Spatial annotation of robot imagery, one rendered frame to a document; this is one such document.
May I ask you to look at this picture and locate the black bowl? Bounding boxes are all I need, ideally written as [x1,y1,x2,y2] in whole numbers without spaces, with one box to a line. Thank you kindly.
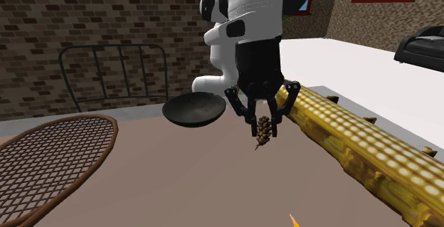
[162,91,228,129]

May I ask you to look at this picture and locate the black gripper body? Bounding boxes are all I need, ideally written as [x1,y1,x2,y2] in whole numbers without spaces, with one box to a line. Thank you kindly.
[235,36,286,100]

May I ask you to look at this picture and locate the black sofa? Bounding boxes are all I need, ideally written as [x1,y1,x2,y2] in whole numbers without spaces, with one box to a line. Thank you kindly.
[393,25,444,73]

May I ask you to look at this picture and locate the large golden corn cob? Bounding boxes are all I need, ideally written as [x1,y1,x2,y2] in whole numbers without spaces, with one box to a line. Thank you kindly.
[275,84,444,227]

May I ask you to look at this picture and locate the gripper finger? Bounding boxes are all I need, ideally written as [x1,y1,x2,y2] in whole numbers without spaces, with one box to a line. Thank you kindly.
[224,85,259,137]
[266,80,302,138]

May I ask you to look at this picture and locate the brown oval woven tray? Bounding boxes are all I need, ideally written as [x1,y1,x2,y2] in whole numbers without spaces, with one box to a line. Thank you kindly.
[0,113,119,227]

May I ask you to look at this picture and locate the brown pine cone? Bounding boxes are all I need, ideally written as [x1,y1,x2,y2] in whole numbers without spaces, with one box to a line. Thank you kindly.
[254,115,273,151]

